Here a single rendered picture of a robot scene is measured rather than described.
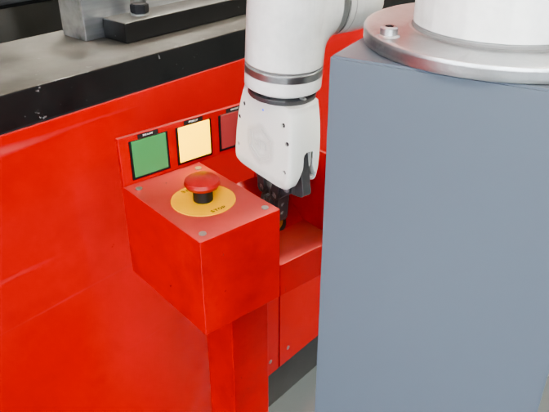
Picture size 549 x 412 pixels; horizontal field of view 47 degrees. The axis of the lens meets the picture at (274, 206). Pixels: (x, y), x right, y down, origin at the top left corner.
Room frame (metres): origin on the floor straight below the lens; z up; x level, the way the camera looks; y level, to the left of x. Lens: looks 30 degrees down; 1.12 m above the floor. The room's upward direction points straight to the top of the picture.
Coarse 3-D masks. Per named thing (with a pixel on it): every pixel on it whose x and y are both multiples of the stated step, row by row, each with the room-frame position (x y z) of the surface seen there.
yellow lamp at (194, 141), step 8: (208, 120) 0.72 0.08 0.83; (184, 128) 0.70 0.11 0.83; (192, 128) 0.71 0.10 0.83; (200, 128) 0.71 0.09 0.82; (208, 128) 0.72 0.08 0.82; (184, 136) 0.70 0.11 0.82; (192, 136) 0.71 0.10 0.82; (200, 136) 0.71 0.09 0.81; (208, 136) 0.72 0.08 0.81; (184, 144) 0.70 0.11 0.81; (192, 144) 0.71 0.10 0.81; (200, 144) 0.71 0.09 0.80; (208, 144) 0.72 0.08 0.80; (184, 152) 0.70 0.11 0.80; (192, 152) 0.70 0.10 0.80; (200, 152) 0.71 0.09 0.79; (208, 152) 0.72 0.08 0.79; (184, 160) 0.70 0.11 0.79
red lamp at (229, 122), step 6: (228, 114) 0.74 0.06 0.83; (234, 114) 0.75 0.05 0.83; (222, 120) 0.74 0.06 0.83; (228, 120) 0.74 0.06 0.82; (234, 120) 0.75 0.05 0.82; (222, 126) 0.73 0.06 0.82; (228, 126) 0.74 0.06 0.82; (234, 126) 0.75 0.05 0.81; (222, 132) 0.73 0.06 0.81; (228, 132) 0.74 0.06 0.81; (234, 132) 0.75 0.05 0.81; (222, 138) 0.73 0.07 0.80; (228, 138) 0.74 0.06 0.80; (234, 138) 0.75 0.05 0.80; (222, 144) 0.73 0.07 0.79; (228, 144) 0.74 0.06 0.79; (234, 144) 0.75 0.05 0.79
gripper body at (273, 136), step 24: (264, 96) 0.64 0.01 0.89; (312, 96) 0.64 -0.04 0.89; (240, 120) 0.68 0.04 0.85; (264, 120) 0.64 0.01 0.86; (288, 120) 0.62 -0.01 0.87; (312, 120) 0.63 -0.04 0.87; (240, 144) 0.68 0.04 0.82; (264, 144) 0.64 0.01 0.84; (288, 144) 0.62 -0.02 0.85; (312, 144) 0.63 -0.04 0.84; (264, 168) 0.64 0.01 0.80; (288, 168) 0.62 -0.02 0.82; (312, 168) 0.65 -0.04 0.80
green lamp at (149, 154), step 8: (152, 136) 0.67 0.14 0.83; (160, 136) 0.68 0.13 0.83; (136, 144) 0.66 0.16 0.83; (144, 144) 0.66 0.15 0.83; (152, 144) 0.67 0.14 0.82; (160, 144) 0.68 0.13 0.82; (136, 152) 0.66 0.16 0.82; (144, 152) 0.66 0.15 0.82; (152, 152) 0.67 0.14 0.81; (160, 152) 0.68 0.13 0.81; (136, 160) 0.66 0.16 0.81; (144, 160) 0.66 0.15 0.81; (152, 160) 0.67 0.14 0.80; (160, 160) 0.68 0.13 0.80; (136, 168) 0.66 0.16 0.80; (144, 168) 0.66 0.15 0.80; (152, 168) 0.67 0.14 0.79; (160, 168) 0.67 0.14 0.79; (136, 176) 0.65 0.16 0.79
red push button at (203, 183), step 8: (192, 176) 0.62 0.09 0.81; (200, 176) 0.61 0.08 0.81; (208, 176) 0.62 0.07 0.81; (216, 176) 0.62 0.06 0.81; (184, 184) 0.61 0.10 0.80; (192, 184) 0.60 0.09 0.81; (200, 184) 0.60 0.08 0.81; (208, 184) 0.60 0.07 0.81; (216, 184) 0.61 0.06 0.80; (200, 192) 0.60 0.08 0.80; (208, 192) 0.60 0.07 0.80; (200, 200) 0.60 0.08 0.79; (208, 200) 0.61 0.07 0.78
